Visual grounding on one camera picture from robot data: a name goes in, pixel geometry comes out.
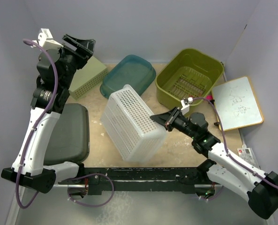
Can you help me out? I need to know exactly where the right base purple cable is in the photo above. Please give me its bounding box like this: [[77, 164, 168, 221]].
[[198, 185, 224, 202]]

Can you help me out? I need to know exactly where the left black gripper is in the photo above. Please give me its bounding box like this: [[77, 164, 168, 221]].
[[56, 35, 95, 90]]

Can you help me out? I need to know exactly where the clear plastic ruler card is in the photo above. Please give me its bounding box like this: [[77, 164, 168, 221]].
[[237, 148, 260, 169]]

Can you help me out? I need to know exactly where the grey plastic tub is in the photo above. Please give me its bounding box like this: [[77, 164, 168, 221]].
[[44, 103, 90, 165]]

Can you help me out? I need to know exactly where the teal plastic tub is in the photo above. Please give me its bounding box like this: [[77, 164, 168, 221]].
[[99, 54, 156, 98]]

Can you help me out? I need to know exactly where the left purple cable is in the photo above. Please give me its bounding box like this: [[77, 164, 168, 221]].
[[15, 38, 59, 209]]

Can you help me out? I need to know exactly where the pale green perforated basket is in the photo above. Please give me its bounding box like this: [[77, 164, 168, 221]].
[[69, 56, 108, 100]]

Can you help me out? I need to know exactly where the large olive green container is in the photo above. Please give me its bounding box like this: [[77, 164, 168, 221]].
[[155, 48, 224, 109]]

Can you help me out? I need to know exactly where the white perforated basket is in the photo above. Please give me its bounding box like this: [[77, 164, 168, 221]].
[[101, 84, 167, 163]]

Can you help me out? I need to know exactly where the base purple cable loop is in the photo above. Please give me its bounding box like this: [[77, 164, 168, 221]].
[[67, 173, 115, 208]]

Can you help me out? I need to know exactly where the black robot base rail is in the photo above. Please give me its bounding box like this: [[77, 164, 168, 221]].
[[60, 167, 219, 198]]

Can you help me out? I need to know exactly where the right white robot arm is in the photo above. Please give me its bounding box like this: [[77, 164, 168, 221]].
[[150, 97, 278, 220]]

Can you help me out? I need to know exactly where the small whiteboard orange frame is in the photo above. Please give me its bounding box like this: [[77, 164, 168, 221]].
[[212, 76, 264, 131]]

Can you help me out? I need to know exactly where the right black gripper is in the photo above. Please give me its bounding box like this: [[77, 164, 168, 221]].
[[150, 106, 197, 139]]

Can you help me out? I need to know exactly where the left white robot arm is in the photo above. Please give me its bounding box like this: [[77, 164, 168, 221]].
[[1, 29, 96, 194]]

